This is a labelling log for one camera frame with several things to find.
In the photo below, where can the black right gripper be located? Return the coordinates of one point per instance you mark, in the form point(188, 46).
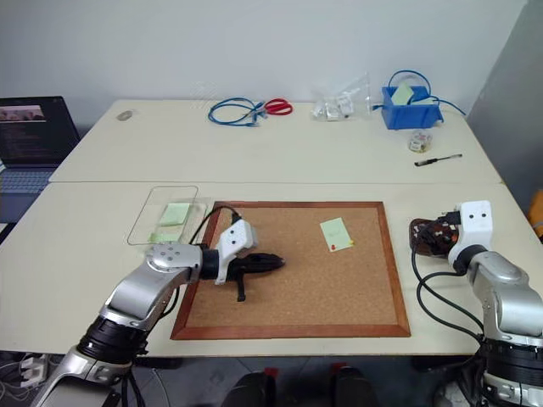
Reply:
point(447, 229)

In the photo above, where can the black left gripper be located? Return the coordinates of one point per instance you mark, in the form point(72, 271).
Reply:
point(248, 265)

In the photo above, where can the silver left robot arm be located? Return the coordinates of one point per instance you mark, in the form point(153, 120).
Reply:
point(140, 288)

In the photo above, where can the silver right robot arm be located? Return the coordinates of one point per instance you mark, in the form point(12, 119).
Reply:
point(505, 288)

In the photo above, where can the green sticky note stack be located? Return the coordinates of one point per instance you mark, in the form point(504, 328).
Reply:
point(175, 213)

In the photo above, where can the clear plastic box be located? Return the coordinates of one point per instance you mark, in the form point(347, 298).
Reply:
point(146, 220)

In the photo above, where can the green note pad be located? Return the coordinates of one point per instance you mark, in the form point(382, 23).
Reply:
point(402, 94)

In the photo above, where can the wood framed cork board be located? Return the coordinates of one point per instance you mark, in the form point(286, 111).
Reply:
point(297, 288)

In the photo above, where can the black pen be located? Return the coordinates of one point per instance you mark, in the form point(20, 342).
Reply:
point(437, 160)

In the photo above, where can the small clear round jar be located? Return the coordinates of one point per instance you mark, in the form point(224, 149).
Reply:
point(421, 141)

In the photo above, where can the yellow object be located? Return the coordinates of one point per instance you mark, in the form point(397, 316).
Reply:
point(538, 222)

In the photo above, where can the dark rounded shape with red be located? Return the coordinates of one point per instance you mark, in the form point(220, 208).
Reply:
point(254, 390)

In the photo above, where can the blue plastic bin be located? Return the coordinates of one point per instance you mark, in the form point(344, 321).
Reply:
point(409, 116)

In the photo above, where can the clear plastic bag with parts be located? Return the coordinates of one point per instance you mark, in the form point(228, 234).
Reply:
point(339, 104)

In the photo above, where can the small grey oval object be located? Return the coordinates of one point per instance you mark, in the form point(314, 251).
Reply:
point(125, 115)

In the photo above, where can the white power strip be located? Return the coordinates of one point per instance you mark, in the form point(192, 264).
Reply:
point(31, 369)

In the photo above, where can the dark laptop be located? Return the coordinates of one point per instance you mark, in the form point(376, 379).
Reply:
point(29, 140)

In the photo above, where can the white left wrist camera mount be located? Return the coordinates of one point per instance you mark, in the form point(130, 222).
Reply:
point(233, 237)

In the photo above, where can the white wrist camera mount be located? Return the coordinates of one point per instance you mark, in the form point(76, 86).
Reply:
point(475, 220)
point(233, 237)

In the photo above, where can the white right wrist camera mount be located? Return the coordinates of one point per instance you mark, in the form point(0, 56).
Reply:
point(475, 220)

